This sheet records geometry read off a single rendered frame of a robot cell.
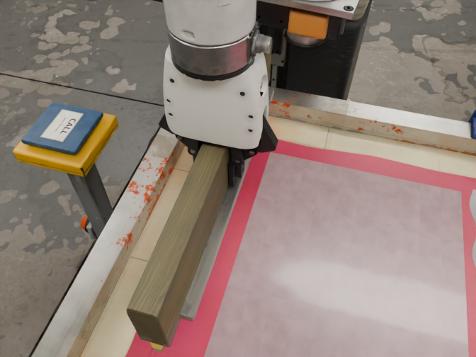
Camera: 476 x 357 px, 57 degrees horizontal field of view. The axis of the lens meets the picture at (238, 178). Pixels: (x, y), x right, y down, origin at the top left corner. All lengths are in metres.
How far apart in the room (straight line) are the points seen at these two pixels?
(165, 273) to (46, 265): 1.46
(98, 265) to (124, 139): 1.59
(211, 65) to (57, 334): 0.35
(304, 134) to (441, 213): 0.25
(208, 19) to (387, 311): 0.42
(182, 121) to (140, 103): 1.87
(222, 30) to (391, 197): 0.43
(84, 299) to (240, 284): 0.19
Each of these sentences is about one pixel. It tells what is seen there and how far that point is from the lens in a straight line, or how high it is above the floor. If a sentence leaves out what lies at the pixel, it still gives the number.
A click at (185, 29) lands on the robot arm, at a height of 1.30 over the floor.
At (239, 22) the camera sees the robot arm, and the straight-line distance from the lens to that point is 0.36.
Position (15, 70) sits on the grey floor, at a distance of 2.75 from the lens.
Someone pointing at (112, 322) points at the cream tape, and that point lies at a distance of 0.59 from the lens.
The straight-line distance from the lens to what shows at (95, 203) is 0.92.
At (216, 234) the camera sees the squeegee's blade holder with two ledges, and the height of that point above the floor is 1.08.
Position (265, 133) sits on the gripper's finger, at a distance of 0.45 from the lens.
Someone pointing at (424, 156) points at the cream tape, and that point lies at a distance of 0.78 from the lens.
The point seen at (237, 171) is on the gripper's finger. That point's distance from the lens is 0.50.
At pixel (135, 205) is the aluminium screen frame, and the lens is 0.63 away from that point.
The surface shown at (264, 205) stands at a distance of 0.65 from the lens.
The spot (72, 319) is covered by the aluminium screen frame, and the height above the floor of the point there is 0.99.
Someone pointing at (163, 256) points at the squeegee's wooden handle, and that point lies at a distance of 0.40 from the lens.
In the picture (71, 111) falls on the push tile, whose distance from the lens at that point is 0.82.
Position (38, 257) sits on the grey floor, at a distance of 1.86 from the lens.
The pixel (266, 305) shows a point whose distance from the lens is 0.58.
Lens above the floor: 1.49
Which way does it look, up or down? 51 degrees down
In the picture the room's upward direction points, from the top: straight up
